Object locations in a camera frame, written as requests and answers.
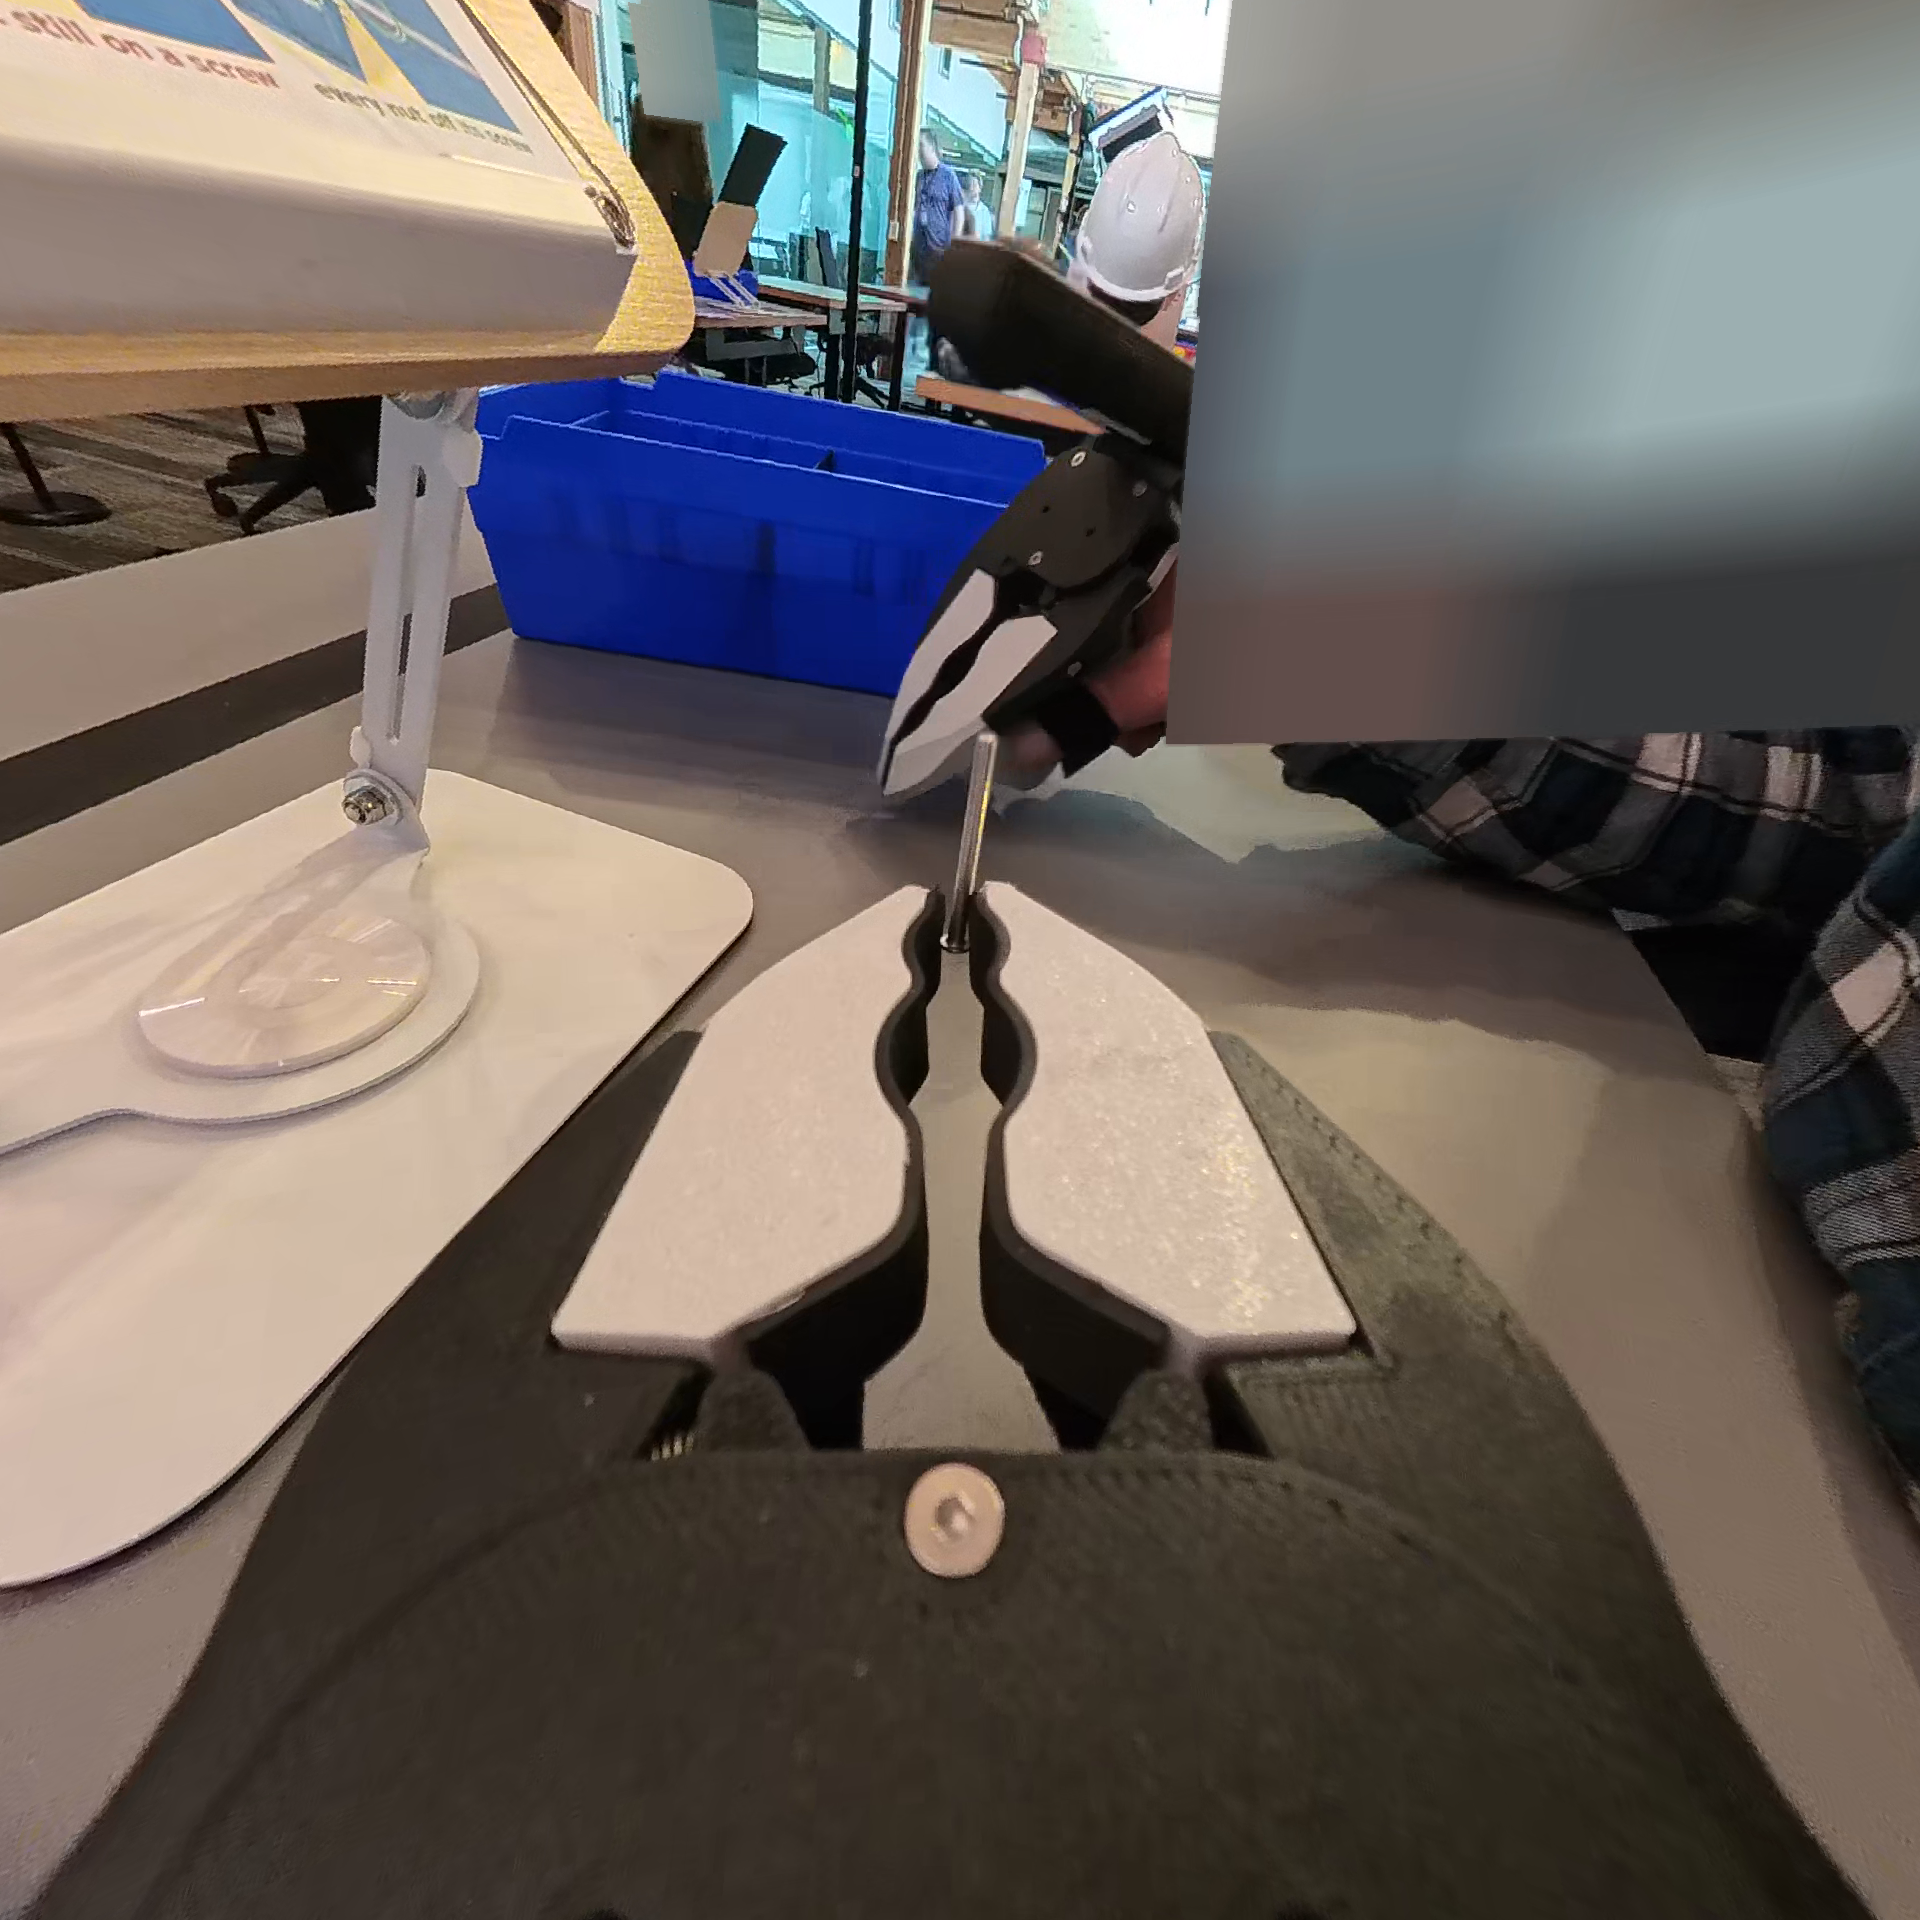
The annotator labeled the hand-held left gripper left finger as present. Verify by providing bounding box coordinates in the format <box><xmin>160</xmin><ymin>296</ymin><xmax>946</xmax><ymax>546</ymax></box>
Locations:
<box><xmin>550</xmin><ymin>882</ymin><xmax>936</xmax><ymax>1359</ymax></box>

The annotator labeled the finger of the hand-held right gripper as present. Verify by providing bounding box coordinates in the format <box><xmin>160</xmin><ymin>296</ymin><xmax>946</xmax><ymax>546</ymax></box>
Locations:
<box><xmin>877</xmin><ymin>566</ymin><xmax>1003</xmax><ymax>770</ymax></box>
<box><xmin>883</xmin><ymin>614</ymin><xmax>1069</xmax><ymax>799</ymax></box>

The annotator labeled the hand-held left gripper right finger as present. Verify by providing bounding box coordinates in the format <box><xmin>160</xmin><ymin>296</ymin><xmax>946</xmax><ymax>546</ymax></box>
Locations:
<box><xmin>970</xmin><ymin>879</ymin><xmax>1361</xmax><ymax>1369</ymax></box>

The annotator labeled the long metal screw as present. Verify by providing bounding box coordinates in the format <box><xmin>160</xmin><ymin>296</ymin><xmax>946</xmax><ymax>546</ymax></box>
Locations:
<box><xmin>937</xmin><ymin>732</ymin><xmax>1002</xmax><ymax>956</ymax></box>

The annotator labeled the person's right forearm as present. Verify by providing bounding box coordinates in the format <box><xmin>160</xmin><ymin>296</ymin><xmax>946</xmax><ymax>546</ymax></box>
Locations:
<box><xmin>1270</xmin><ymin>726</ymin><xmax>1920</xmax><ymax>934</ymax></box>

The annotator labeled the person's right hand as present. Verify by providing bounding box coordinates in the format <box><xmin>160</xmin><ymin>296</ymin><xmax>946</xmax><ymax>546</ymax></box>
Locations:
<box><xmin>1050</xmin><ymin>597</ymin><xmax>1177</xmax><ymax>760</ymax></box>

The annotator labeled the blue plastic bin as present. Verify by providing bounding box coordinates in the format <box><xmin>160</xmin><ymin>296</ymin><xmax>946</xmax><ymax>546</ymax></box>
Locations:
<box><xmin>464</xmin><ymin>368</ymin><xmax>1052</xmax><ymax>701</ymax></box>

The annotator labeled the white hard hat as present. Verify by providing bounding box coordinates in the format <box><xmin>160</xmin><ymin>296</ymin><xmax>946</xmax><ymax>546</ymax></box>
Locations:
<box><xmin>1077</xmin><ymin>127</ymin><xmax>1209</xmax><ymax>303</ymax></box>

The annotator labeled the wooden table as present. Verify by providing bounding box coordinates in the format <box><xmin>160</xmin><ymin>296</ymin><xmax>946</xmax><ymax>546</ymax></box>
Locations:
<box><xmin>693</xmin><ymin>269</ymin><xmax>932</xmax><ymax>404</ymax></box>

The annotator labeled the white metal stand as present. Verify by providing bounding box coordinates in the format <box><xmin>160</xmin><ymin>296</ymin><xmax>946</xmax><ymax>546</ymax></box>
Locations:
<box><xmin>0</xmin><ymin>384</ymin><xmax>757</xmax><ymax>1592</ymax></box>

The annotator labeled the wooden board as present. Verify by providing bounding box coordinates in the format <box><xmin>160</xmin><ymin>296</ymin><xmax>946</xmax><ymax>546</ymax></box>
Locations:
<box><xmin>0</xmin><ymin>0</ymin><xmax>700</xmax><ymax>425</ymax></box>

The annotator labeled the black office chair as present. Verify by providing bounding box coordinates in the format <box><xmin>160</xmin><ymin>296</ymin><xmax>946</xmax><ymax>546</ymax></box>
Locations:
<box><xmin>201</xmin><ymin>393</ymin><xmax>380</xmax><ymax>536</ymax></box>

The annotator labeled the person's plaid shirt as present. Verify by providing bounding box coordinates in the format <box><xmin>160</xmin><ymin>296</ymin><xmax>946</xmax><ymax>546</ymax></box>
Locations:
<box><xmin>1757</xmin><ymin>808</ymin><xmax>1920</xmax><ymax>1497</ymax></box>

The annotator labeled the instruction sheet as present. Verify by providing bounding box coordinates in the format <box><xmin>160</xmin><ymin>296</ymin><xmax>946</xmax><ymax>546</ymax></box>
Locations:
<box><xmin>0</xmin><ymin>0</ymin><xmax>531</xmax><ymax>169</ymax></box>

